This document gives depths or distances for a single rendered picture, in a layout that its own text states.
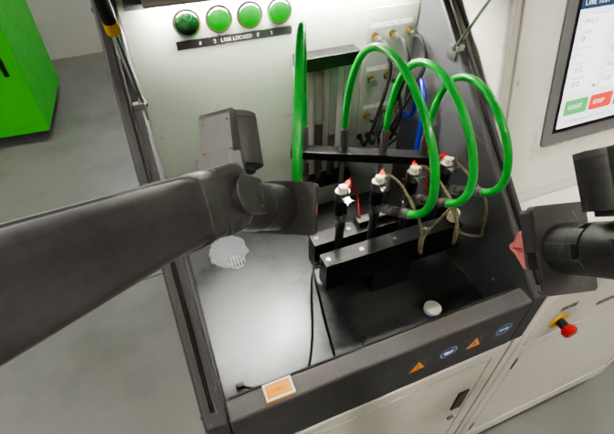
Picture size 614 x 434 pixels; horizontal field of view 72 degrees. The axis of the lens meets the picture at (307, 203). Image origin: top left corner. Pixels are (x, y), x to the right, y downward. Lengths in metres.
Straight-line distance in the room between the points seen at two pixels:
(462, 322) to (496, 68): 0.50
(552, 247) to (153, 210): 0.41
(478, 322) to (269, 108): 0.62
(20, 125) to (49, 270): 3.21
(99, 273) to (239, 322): 0.76
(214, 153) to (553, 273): 0.39
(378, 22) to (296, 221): 0.60
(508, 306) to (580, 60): 0.53
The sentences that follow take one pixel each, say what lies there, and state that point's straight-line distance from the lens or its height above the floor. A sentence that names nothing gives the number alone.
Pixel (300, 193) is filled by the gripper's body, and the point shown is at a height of 1.32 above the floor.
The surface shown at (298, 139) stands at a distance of 0.55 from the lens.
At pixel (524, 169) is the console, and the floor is 1.06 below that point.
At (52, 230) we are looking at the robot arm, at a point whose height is 1.52.
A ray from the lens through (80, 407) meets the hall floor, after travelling 1.99.
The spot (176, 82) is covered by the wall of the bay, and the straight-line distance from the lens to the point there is 0.92.
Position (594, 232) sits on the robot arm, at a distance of 0.49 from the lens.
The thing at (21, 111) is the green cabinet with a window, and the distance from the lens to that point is 3.37.
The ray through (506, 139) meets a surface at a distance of 0.79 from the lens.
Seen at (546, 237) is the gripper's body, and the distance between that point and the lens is 0.54.
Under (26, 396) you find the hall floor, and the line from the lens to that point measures 2.11.
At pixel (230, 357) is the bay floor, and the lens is 0.95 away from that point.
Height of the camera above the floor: 1.66
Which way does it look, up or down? 42 degrees down
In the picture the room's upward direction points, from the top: straight up
